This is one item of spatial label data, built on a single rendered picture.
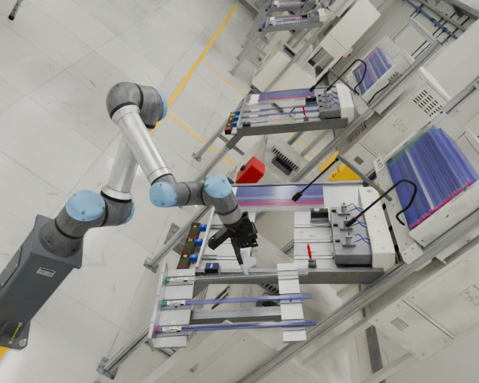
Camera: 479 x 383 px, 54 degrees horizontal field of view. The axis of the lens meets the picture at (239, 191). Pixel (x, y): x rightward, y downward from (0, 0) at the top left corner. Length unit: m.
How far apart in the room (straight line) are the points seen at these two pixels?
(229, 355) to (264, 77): 4.70
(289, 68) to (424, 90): 3.44
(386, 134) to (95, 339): 2.07
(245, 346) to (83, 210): 0.92
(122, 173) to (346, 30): 4.84
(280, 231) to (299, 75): 3.26
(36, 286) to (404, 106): 2.27
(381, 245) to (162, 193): 0.87
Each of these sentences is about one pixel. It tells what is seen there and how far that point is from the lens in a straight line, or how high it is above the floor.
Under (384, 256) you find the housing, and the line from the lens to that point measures 1.82.
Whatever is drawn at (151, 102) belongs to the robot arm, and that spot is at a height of 1.14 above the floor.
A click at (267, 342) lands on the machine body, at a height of 0.62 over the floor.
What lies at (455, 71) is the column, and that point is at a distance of 4.97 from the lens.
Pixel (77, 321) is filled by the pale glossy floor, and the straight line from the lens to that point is 2.41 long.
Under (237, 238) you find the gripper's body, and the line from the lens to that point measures 1.54.
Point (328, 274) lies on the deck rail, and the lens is 1.83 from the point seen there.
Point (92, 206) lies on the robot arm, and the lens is 1.70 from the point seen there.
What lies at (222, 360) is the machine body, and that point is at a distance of 2.20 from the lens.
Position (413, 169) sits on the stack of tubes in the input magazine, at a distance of 2.03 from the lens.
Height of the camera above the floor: 1.85
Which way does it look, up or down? 27 degrees down
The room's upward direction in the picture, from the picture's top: 44 degrees clockwise
